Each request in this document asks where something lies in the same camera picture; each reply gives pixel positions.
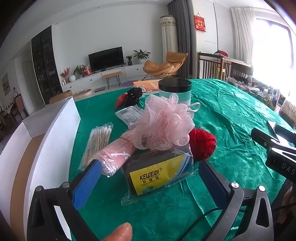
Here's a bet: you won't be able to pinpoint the grey curtain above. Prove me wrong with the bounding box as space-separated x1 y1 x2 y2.
167 0 197 79

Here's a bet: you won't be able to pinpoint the black beaded bag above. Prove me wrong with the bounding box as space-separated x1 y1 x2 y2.
124 88 144 108

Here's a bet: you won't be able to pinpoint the tissue pack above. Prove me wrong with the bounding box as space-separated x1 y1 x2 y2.
115 105 145 129

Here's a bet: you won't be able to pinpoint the orange lounge chair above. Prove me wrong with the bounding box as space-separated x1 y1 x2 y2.
143 51 188 80

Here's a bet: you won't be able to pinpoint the black display cabinet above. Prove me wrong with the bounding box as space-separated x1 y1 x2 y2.
31 25 63 105

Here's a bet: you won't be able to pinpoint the clutter by window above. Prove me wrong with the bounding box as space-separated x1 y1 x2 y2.
228 75 296 116

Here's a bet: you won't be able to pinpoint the large potted plant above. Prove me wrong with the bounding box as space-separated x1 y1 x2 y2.
133 49 151 64

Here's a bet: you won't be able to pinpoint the flat screen television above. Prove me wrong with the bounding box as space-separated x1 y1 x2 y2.
88 46 124 71

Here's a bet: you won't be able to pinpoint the thick black cable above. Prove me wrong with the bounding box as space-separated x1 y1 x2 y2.
193 207 232 232

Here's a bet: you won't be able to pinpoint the red wall hanging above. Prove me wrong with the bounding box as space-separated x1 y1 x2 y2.
194 14 207 32

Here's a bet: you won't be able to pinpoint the pink bath pouf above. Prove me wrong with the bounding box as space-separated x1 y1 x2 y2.
133 93 200 150

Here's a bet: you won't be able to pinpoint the standing air conditioner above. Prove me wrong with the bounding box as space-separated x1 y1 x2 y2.
160 15 179 54

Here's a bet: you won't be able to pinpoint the white curtain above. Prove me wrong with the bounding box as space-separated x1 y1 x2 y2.
231 7 257 64

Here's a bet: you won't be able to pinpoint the white cardboard box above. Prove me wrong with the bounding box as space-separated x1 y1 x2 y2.
0 96 81 241

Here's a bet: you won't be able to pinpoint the brown cardboard box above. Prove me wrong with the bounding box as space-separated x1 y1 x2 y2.
50 90 73 105

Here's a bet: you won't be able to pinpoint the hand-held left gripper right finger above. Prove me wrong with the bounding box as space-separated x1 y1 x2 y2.
198 159 274 241

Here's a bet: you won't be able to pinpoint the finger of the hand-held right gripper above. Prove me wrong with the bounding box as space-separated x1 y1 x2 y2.
251 127 296 155

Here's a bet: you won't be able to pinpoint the yellow label sponge pack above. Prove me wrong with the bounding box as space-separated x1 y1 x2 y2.
120 148 199 205

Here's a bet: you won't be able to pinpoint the red yarn ball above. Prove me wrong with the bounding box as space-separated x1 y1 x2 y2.
189 126 217 162

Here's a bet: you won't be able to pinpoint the wooden stool hairpin legs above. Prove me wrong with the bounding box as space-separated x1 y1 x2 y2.
102 71 123 88

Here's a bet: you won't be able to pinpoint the leafy plant white pot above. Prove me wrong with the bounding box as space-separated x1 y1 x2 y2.
73 65 85 78

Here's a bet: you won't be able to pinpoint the red flower vase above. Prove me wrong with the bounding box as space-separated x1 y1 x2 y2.
60 67 71 84

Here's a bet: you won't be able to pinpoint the orange cover book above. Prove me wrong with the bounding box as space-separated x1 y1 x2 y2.
133 79 162 92

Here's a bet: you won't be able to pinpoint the cotton swab pack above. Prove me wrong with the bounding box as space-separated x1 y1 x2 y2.
79 123 114 172

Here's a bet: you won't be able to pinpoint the clear jar black lid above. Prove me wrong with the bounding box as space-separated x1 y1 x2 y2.
158 78 192 107

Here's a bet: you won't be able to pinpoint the red plastic item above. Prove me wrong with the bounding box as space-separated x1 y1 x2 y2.
114 93 127 109

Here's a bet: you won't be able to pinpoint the white television cabinet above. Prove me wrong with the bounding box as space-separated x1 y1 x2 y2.
61 64 148 93

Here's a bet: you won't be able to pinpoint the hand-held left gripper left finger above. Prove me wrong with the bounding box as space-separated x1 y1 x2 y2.
27 159 103 241

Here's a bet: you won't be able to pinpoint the framed wall picture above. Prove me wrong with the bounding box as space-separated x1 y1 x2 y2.
2 73 11 95

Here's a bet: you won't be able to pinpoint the person's right hand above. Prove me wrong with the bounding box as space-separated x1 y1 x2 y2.
277 188 296 223

